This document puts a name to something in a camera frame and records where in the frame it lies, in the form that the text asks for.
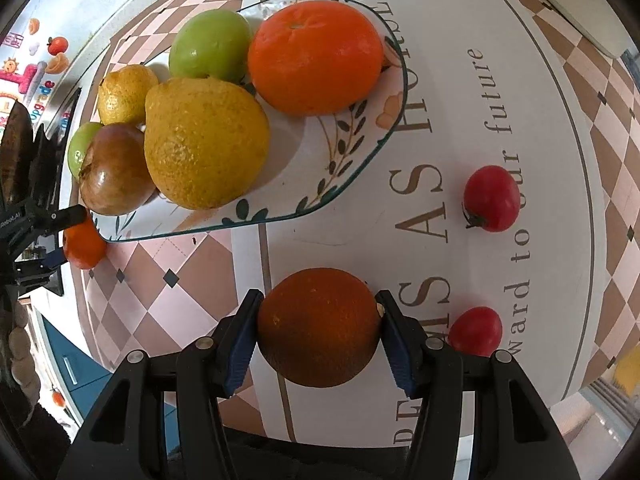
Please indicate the colourful wall sticker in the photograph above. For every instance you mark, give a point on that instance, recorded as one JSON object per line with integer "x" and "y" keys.
{"x": 30, "y": 77}

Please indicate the small yellow pear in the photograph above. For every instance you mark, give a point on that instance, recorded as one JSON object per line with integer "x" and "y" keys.
{"x": 125, "y": 95}

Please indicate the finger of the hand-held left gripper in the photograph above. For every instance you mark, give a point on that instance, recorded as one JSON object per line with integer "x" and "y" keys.
{"x": 70, "y": 215}
{"x": 52, "y": 259}

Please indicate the dark red orange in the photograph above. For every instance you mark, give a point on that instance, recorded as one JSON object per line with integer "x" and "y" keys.
{"x": 320, "y": 327}

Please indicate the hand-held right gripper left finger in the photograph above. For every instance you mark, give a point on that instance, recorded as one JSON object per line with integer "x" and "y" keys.
{"x": 242, "y": 345}

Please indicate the black gas stove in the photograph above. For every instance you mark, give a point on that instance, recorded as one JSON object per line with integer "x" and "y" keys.
{"x": 52, "y": 170}

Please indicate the floral rectangular plate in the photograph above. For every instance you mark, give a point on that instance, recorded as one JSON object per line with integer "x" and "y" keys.
{"x": 310, "y": 160}

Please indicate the large yellow pear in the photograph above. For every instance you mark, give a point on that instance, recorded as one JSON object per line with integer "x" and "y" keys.
{"x": 205, "y": 145}

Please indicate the brown pear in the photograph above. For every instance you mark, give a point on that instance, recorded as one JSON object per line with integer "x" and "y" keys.
{"x": 115, "y": 175}

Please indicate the green apple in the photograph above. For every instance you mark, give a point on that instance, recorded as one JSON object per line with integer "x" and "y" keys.
{"x": 210, "y": 42}
{"x": 79, "y": 150}

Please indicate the checkered printed table mat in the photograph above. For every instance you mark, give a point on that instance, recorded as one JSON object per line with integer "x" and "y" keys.
{"x": 475, "y": 110}

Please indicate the cream utensil holder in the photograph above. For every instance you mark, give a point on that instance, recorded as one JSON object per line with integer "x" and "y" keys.
{"x": 575, "y": 5}

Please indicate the teal base cabinet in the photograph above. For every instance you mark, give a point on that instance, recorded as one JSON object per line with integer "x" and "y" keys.
{"x": 70, "y": 360}

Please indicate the dark cleaver knife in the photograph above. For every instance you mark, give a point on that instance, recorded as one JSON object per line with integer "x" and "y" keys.
{"x": 628, "y": 60}

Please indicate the red cherry tomato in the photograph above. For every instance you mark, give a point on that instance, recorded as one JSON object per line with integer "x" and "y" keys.
{"x": 492, "y": 197}
{"x": 475, "y": 332}

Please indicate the dark frying pan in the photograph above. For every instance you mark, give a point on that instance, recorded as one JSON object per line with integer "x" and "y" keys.
{"x": 15, "y": 150}

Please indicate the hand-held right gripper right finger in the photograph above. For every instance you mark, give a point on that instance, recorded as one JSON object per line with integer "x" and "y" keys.
{"x": 400, "y": 355}

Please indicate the bright orange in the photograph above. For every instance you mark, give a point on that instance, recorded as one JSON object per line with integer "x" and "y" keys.
{"x": 315, "y": 57}
{"x": 82, "y": 247}

